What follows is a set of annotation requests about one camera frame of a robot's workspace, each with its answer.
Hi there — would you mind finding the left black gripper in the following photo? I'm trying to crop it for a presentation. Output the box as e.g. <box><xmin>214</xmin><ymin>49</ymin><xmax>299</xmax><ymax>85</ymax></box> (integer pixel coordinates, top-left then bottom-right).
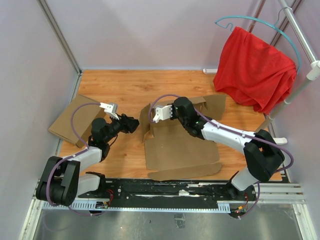
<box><xmin>104</xmin><ymin>112</ymin><xmax>142</xmax><ymax>143</ymax></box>

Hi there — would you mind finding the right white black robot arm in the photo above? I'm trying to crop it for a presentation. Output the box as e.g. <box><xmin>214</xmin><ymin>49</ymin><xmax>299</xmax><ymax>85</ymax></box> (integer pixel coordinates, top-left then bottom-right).
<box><xmin>172</xmin><ymin>97</ymin><xmax>285</xmax><ymax>200</ymax></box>

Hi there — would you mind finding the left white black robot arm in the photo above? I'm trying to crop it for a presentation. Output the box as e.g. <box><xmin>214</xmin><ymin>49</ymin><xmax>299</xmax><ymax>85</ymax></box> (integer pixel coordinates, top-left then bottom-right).
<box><xmin>35</xmin><ymin>114</ymin><xmax>139</xmax><ymax>207</ymax></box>

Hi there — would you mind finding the folded brown cardboard box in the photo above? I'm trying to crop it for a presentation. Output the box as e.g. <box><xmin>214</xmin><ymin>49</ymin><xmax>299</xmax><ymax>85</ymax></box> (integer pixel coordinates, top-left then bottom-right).
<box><xmin>48</xmin><ymin>94</ymin><xmax>106</xmax><ymax>148</ymax></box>

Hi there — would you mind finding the red cloth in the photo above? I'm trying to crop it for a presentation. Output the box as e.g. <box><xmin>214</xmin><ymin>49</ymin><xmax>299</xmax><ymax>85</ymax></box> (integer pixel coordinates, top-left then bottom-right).
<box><xmin>213</xmin><ymin>27</ymin><xmax>297</xmax><ymax>115</ymax></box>

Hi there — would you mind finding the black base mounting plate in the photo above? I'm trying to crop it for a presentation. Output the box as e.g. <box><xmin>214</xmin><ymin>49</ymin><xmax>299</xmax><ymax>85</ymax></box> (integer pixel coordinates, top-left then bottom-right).
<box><xmin>78</xmin><ymin>178</ymin><xmax>257</xmax><ymax>208</ymax></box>

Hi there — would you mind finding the teal clothes hanger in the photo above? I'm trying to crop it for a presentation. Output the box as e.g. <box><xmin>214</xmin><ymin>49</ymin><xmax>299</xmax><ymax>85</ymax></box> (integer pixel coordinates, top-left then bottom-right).
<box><xmin>214</xmin><ymin>15</ymin><xmax>302</xmax><ymax>73</ymax></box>

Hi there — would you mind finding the white clothes rack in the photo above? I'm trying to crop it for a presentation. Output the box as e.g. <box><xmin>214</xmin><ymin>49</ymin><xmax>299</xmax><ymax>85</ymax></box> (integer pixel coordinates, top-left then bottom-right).
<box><xmin>213</xmin><ymin>0</ymin><xmax>320</xmax><ymax>130</ymax></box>

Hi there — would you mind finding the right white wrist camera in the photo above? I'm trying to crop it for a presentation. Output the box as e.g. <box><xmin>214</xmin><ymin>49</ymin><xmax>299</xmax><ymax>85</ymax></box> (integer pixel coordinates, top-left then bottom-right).
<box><xmin>152</xmin><ymin>104</ymin><xmax>173</xmax><ymax>123</ymax></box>

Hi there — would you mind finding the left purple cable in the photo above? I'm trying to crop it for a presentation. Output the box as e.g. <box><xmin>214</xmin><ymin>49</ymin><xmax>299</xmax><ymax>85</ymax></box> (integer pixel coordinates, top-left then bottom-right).
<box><xmin>46</xmin><ymin>102</ymin><xmax>108</xmax><ymax>217</ymax></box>

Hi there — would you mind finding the purple cable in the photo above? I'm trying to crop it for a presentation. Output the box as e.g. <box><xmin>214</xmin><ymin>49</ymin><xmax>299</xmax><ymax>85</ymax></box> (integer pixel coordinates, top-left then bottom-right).
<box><xmin>46</xmin><ymin>102</ymin><xmax>108</xmax><ymax>217</ymax></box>
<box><xmin>148</xmin><ymin>93</ymin><xmax>295</xmax><ymax>216</ymax></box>

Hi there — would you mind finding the grey slotted cable duct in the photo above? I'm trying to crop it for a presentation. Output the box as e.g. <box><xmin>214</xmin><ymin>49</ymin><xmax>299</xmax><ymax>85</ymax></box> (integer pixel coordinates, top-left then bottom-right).
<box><xmin>42</xmin><ymin>199</ymin><xmax>231</xmax><ymax>214</ymax></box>

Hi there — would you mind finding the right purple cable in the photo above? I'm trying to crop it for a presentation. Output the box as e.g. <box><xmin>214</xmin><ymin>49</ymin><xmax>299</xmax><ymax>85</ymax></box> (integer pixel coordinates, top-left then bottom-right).
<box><xmin>148</xmin><ymin>93</ymin><xmax>295</xmax><ymax>216</ymax></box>

